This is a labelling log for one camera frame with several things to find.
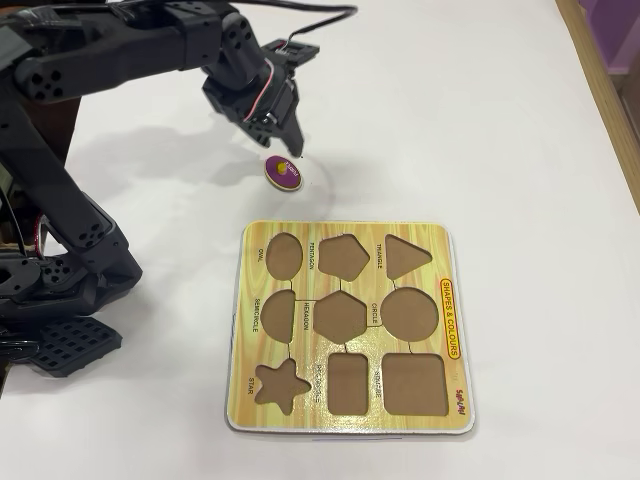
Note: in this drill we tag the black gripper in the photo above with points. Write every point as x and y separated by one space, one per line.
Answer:
278 123

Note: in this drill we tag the purple oval piece yellow pin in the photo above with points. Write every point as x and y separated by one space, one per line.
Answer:
275 165

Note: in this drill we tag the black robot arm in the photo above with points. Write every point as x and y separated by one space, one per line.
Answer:
45 165

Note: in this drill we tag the wooden shape puzzle board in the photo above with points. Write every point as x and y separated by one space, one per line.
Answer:
370 345

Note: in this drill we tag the seated person brown leg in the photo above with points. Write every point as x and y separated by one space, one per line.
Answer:
55 125

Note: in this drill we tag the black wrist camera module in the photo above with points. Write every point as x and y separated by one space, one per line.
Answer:
300 50

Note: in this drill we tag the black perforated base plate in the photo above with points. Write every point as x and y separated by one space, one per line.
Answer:
75 345

